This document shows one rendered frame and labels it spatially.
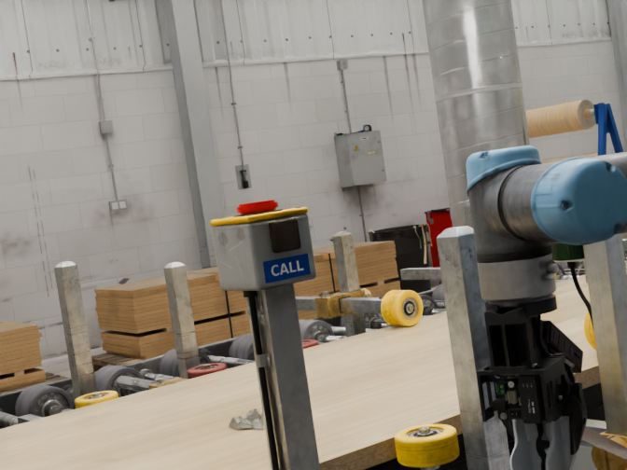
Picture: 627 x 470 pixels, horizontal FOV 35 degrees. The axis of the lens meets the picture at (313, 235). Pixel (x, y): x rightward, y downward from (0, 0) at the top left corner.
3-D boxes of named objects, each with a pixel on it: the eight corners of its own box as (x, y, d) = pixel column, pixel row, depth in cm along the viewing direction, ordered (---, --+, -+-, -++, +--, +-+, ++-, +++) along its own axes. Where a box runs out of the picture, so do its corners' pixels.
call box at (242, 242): (319, 285, 96) (308, 205, 96) (259, 298, 92) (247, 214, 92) (279, 285, 102) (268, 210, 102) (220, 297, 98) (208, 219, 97)
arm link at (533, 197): (663, 145, 89) (591, 154, 99) (555, 160, 85) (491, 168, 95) (675, 232, 89) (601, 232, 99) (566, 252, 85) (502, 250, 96)
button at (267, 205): (287, 215, 96) (285, 198, 96) (253, 221, 94) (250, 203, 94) (265, 217, 99) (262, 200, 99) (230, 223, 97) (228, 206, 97)
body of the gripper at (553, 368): (480, 428, 100) (465, 310, 100) (513, 406, 107) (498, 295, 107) (553, 430, 96) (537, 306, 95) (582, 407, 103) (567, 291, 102)
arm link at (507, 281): (494, 255, 107) (568, 249, 102) (499, 297, 107) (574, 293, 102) (465, 265, 100) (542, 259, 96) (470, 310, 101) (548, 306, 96)
